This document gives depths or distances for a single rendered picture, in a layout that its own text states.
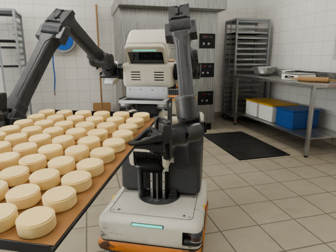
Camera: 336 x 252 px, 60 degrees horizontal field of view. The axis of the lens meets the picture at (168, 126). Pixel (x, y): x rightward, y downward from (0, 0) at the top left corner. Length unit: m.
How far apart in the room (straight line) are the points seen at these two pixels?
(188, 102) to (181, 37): 0.31
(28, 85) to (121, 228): 1.03
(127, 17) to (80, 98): 1.77
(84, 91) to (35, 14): 1.42
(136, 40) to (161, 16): 3.01
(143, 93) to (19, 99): 0.67
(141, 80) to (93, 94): 3.86
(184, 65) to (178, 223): 1.03
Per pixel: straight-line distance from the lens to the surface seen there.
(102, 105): 5.16
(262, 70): 4.90
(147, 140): 0.69
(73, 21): 1.27
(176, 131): 0.73
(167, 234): 1.75
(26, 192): 0.52
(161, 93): 1.52
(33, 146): 0.70
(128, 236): 1.83
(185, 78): 0.91
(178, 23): 1.05
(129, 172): 2.01
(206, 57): 4.69
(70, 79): 5.37
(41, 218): 0.44
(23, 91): 1.10
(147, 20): 4.45
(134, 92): 1.55
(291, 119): 4.23
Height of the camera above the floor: 1.18
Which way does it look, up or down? 13 degrees down
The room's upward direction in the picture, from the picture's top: straight up
